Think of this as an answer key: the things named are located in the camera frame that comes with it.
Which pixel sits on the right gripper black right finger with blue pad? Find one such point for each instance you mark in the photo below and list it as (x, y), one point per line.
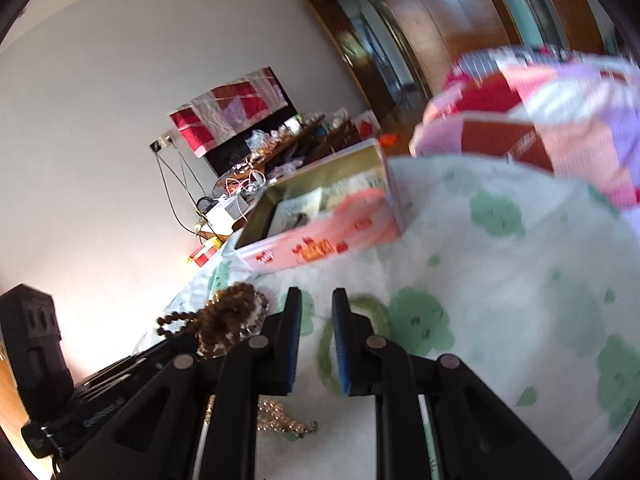
(434, 419)

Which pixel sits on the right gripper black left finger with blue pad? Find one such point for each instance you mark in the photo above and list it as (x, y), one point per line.
(197, 419)

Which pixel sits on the red white carton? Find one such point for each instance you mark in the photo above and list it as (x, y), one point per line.
(204, 253)

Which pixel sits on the white box device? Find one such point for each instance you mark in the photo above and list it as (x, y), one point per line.
(226, 212)

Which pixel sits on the white cloth green clouds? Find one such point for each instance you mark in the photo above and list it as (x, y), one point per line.
(531, 280)

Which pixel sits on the pink cookie tin box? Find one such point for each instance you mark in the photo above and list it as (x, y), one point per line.
(342, 203)

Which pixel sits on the black television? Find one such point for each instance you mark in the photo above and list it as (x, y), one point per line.
(250, 129)

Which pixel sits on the wooden tv cabinet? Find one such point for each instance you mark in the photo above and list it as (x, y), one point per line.
(316, 141)

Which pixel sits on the red plastic bag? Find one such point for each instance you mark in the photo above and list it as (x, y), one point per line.
(388, 139)

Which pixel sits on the patchwork cloth on television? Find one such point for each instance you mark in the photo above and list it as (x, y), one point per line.
(200, 123)

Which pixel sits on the patchwork pink red quilt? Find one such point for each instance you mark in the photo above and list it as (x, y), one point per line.
(570, 113)

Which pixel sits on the wooden door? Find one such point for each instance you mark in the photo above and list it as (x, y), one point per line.
(359, 44)

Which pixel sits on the wooden wardrobe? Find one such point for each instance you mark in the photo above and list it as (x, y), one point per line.
(433, 33)

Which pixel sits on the wall power socket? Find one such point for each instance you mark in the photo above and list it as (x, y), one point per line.
(160, 143)

